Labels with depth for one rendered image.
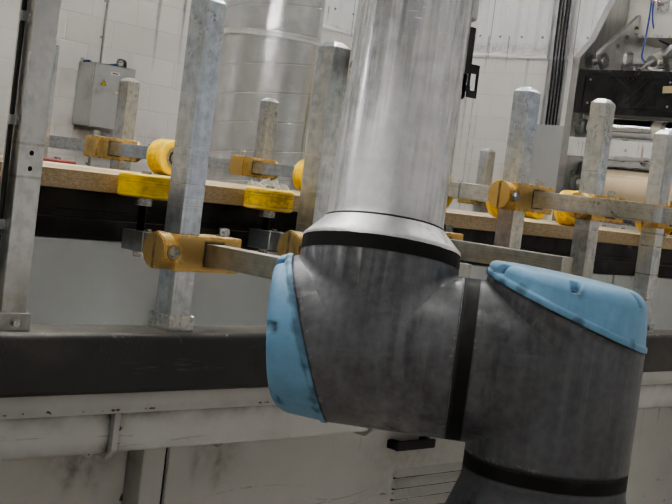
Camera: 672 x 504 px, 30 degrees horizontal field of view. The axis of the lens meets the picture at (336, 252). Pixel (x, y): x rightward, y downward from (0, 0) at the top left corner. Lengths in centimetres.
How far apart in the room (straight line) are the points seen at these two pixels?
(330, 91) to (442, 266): 79
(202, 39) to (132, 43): 894
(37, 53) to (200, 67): 25
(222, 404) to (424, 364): 78
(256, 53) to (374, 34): 485
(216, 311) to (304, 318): 97
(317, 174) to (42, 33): 51
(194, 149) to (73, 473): 57
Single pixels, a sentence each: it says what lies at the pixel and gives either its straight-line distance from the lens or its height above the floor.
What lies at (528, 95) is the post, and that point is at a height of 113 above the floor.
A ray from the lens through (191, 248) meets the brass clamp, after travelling 172.
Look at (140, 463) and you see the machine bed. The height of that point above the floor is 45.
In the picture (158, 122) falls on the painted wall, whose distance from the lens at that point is 1085.
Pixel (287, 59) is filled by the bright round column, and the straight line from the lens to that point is 603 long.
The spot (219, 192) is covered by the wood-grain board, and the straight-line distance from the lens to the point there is 202.
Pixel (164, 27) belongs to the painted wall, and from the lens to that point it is 1087.
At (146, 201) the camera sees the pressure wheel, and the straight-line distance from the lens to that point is 186.
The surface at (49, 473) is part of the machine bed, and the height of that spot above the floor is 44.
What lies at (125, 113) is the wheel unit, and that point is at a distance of 299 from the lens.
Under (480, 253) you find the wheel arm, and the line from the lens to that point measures 204.
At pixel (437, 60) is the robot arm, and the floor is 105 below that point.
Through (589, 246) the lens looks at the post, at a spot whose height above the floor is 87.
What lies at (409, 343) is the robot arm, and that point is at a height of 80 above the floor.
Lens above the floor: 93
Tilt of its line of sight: 3 degrees down
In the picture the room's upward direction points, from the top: 7 degrees clockwise
